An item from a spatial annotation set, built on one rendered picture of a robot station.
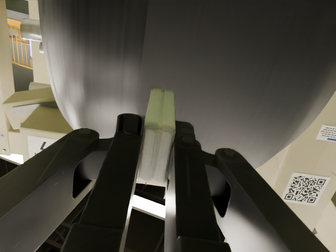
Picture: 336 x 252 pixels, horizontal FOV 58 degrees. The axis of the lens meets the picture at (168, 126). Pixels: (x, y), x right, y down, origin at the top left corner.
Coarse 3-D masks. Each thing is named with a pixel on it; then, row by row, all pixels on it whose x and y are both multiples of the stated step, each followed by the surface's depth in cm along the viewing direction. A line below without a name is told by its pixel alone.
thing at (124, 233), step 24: (120, 120) 13; (144, 120) 13; (120, 144) 12; (120, 168) 11; (96, 192) 9; (120, 192) 9; (96, 216) 8; (120, 216) 8; (72, 240) 7; (96, 240) 7; (120, 240) 7
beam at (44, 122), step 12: (36, 108) 95; (48, 108) 96; (36, 120) 89; (48, 120) 90; (60, 120) 91; (24, 132) 86; (36, 132) 86; (48, 132) 86; (60, 132) 86; (24, 144) 88; (24, 156) 90
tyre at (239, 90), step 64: (64, 0) 24; (128, 0) 23; (192, 0) 23; (256, 0) 23; (320, 0) 23; (64, 64) 28; (128, 64) 26; (192, 64) 26; (256, 64) 25; (320, 64) 26; (256, 128) 30
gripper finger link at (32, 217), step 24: (72, 144) 12; (96, 144) 13; (24, 168) 10; (48, 168) 10; (72, 168) 11; (0, 192) 8; (24, 192) 9; (48, 192) 10; (72, 192) 12; (0, 216) 8; (24, 216) 9; (48, 216) 10; (0, 240) 8; (24, 240) 9
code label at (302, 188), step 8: (296, 176) 58; (304, 176) 58; (312, 176) 58; (320, 176) 58; (288, 184) 59; (296, 184) 59; (304, 184) 59; (312, 184) 59; (320, 184) 59; (288, 192) 60; (296, 192) 60; (304, 192) 60; (312, 192) 60; (320, 192) 60; (288, 200) 61; (296, 200) 61; (304, 200) 61; (312, 200) 61
